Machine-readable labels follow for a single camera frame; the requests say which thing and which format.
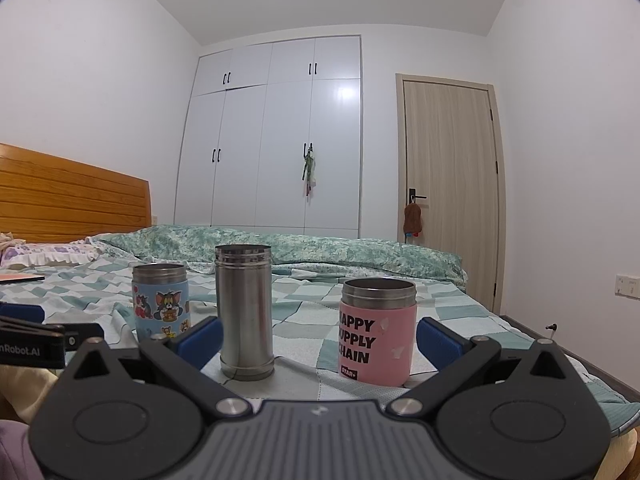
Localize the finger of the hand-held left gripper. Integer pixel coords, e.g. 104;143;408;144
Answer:
0;303;45;324

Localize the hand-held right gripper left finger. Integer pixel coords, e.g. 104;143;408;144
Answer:
54;316;253;419

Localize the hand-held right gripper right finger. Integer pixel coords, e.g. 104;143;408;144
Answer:
388;317;587;417

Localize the tall steel cup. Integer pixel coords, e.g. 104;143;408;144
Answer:
214;242;275;382

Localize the blue cartoon steel cup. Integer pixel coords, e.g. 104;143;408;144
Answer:
131;263;193;347

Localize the pink lettered steel cup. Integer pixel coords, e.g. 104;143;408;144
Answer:
337;278;418;388

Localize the cream blanket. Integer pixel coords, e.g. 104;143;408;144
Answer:
0;362;66;420

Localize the purple floral pillow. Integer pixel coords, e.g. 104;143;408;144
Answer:
0;239;110;272

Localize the purple cloth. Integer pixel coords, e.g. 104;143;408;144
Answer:
0;419;47;480

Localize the checkered bed sheet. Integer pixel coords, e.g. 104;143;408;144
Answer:
0;254;632;413

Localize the wooden headboard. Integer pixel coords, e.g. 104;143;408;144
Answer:
0;142;152;244

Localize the green floral quilt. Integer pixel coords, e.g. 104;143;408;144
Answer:
89;224;469;292

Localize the light wooden door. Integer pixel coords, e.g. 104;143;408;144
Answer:
395;73;507;314

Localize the white wardrobe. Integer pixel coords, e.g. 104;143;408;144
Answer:
173;35;363;241

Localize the green hanging toy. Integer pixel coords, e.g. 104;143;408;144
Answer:
300;142;317;199

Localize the brown pouch on handle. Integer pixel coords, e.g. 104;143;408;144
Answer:
402;201;424;246

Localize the white wall socket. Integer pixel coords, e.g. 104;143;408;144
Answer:
614;273;640;302

